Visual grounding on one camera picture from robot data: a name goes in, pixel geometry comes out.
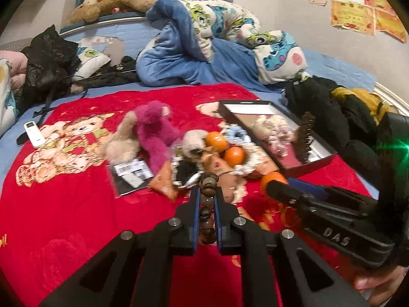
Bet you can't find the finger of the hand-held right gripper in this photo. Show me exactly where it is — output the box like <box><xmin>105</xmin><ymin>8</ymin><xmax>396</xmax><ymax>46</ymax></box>
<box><xmin>288</xmin><ymin>177</ymin><xmax>331</xmax><ymax>199</ymax></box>
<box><xmin>266</xmin><ymin>179</ymin><xmax>312</xmax><ymax>210</ymax></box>

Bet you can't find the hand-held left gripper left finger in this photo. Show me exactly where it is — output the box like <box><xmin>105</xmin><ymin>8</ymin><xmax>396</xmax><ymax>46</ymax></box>
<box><xmin>38</xmin><ymin>185</ymin><xmax>202</xmax><ymax>307</ymax></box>

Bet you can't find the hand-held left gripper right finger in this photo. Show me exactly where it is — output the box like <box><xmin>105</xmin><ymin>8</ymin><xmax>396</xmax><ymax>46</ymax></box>
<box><xmin>213</xmin><ymin>185</ymin><xmax>371</xmax><ymax>307</ymax></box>

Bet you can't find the brown bead bracelet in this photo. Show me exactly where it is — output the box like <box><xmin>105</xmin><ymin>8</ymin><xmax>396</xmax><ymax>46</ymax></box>
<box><xmin>198</xmin><ymin>172</ymin><xmax>219</xmax><ymax>246</ymax></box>

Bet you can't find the orange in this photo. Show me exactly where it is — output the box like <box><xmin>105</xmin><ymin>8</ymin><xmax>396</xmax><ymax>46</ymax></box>
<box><xmin>224</xmin><ymin>146</ymin><xmax>246</xmax><ymax>167</ymax></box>
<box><xmin>260</xmin><ymin>172</ymin><xmax>288</xmax><ymax>195</ymax></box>
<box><xmin>204</xmin><ymin>131</ymin><xmax>229</xmax><ymax>152</ymax></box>

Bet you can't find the shallow black cardboard box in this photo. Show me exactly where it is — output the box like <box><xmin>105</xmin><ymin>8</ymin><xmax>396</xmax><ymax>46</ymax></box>
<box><xmin>219</xmin><ymin>100</ymin><xmax>338</xmax><ymax>179</ymax></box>

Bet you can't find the brown furry hair claw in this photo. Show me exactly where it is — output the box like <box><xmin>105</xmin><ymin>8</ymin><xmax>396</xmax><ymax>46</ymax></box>
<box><xmin>294</xmin><ymin>112</ymin><xmax>316</xmax><ymax>163</ymax></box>

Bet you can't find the fluffy pink white scrunchie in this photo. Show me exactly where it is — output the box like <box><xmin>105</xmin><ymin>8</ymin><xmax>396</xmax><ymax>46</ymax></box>
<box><xmin>252</xmin><ymin>113</ymin><xmax>298</xmax><ymax>157</ymax></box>

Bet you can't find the person's right hand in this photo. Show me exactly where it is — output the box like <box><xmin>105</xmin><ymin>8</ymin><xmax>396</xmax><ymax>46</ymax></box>
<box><xmin>353</xmin><ymin>264</ymin><xmax>409</xmax><ymax>303</ymax></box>

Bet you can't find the orange triangular paper packet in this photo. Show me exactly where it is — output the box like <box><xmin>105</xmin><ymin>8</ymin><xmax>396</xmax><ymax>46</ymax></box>
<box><xmin>252</xmin><ymin>161</ymin><xmax>280</xmax><ymax>180</ymax></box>
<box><xmin>203</xmin><ymin>153</ymin><xmax>237</xmax><ymax>175</ymax></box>
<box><xmin>149</xmin><ymin>160</ymin><xmax>179</xmax><ymax>203</ymax></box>

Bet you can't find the black lace-edged scrunchie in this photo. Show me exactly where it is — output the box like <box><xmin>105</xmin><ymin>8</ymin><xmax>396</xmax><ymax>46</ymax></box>
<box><xmin>171</xmin><ymin>160</ymin><xmax>200</xmax><ymax>189</ymax></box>

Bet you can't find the white lace scrunchie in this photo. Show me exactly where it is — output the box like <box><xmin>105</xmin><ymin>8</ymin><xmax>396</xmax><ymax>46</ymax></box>
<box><xmin>235</xmin><ymin>142</ymin><xmax>269</xmax><ymax>178</ymax></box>

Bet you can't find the black packet with barcode label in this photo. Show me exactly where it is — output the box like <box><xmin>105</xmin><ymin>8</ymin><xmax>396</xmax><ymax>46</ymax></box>
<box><xmin>110</xmin><ymin>159</ymin><xmax>154</xmax><ymax>196</ymax></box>

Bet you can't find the fluffy beige scrunchie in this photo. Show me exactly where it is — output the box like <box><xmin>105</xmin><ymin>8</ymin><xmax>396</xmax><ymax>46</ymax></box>
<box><xmin>180</xmin><ymin>130</ymin><xmax>208</xmax><ymax>159</ymax></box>

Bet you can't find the blue scrunchie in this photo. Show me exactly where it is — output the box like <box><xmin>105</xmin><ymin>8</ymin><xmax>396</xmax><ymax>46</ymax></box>
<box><xmin>222</xmin><ymin>125</ymin><xmax>253</xmax><ymax>144</ymax></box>

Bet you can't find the black clothing pile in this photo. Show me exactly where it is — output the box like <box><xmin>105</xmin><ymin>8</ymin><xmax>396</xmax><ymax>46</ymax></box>
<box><xmin>283</xmin><ymin>76</ymin><xmax>384</xmax><ymax>180</ymax></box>

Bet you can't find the pink plush toy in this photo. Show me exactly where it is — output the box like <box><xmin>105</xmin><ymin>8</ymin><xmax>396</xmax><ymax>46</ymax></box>
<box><xmin>132</xmin><ymin>100</ymin><xmax>186</xmax><ymax>173</ymax></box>

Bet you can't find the beige plush toy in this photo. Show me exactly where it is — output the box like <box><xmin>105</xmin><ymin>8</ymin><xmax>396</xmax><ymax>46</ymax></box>
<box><xmin>102</xmin><ymin>112</ymin><xmax>141</xmax><ymax>161</ymax></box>

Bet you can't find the yellow garment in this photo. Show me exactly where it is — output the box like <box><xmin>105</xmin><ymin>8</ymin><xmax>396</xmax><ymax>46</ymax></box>
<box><xmin>331</xmin><ymin>87</ymin><xmax>387</xmax><ymax>125</ymax></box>

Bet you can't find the red printed blanket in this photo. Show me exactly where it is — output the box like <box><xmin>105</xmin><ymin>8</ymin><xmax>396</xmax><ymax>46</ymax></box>
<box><xmin>0</xmin><ymin>83</ymin><xmax>381</xmax><ymax>307</ymax></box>

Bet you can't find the bed with blue sheet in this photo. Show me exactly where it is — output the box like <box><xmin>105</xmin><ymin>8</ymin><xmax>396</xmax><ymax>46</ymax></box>
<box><xmin>0</xmin><ymin>11</ymin><xmax>409</xmax><ymax>199</ymax></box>

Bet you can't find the dark garment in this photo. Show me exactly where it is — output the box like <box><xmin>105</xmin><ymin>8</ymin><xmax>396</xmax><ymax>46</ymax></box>
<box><xmin>70</xmin><ymin>56</ymin><xmax>141</xmax><ymax>90</ymax></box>

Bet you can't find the blue monster printed duvet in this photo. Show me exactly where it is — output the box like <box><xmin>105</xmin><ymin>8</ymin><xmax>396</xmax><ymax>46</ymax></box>
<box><xmin>136</xmin><ymin>0</ymin><xmax>309</xmax><ymax>87</ymax></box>

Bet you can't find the white remote control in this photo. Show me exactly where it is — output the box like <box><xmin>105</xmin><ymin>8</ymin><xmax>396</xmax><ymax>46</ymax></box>
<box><xmin>24</xmin><ymin>121</ymin><xmax>46</xmax><ymax>148</ymax></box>

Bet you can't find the small monster printed pillow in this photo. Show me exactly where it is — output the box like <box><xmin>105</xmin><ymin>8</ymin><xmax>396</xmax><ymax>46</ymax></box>
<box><xmin>72</xmin><ymin>36</ymin><xmax>125</xmax><ymax>77</ymax></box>

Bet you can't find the shiny black jacket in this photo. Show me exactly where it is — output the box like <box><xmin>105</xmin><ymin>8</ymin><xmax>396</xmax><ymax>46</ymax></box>
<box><xmin>16</xmin><ymin>25</ymin><xmax>82</xmax><ymax>109</ymax></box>

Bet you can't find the large monster printed pillow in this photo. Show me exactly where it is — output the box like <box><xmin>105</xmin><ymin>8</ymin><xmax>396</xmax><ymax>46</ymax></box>
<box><xmin>0</xmin><ymin>58</ymin><xmax>16</xmax><ymax>138</ymax></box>

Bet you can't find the brown teddy bear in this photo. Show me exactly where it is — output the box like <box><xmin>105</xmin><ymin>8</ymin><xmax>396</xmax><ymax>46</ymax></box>
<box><xmin>69</xmin><ymin>0</ymin><xmax>163</xmax><ymax>24</ymax></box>

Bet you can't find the pink pillow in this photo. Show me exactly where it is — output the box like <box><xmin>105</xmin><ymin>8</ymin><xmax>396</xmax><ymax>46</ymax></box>
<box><xmin>0</xmin><ymin>50</ymin><xmax>29</xmax><ymax>90</ymax></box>

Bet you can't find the yellow wall certificate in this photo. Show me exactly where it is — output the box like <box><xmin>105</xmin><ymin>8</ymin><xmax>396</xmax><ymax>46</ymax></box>
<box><xmin>331</xmin><ymin>0</ymin><xmax>375</xmax><ymax>36</ymax></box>
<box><xmin>374</xmin><ymin>8</ymin><xmax>408</xmax><ymax>43</ymax></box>

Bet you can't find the orange wall certificate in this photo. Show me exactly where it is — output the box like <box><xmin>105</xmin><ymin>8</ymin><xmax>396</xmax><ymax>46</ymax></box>
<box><xmin>362</xmin><ymin>0</ymin><xmax>397</xmax><ymax>16</ymax></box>

